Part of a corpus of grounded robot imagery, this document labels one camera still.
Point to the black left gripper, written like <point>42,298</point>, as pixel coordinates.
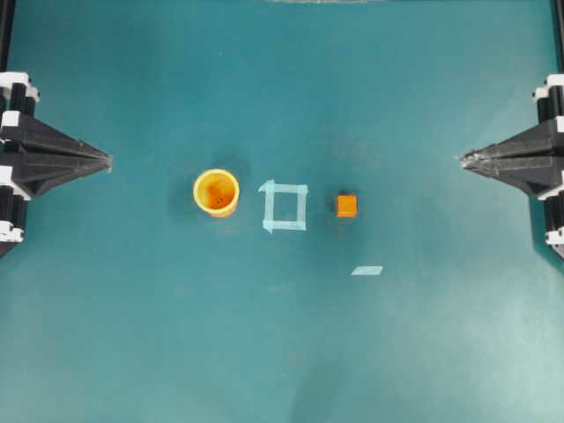
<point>73,158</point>

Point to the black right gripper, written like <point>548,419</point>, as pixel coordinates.
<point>532,161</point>

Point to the orange plastic cup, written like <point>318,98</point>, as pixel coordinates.
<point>216,192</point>

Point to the small orange cube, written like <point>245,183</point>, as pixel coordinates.
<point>347,206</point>

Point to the light blue tape strip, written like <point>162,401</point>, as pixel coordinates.
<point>375,270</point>

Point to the light blue tape square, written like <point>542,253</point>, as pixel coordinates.
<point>285,206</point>

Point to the black left frame post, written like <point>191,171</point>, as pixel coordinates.
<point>7,9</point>

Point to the black frame post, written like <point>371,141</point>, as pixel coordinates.
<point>7,9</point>
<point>557,21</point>

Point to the black right frame post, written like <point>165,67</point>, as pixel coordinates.
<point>557,21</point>

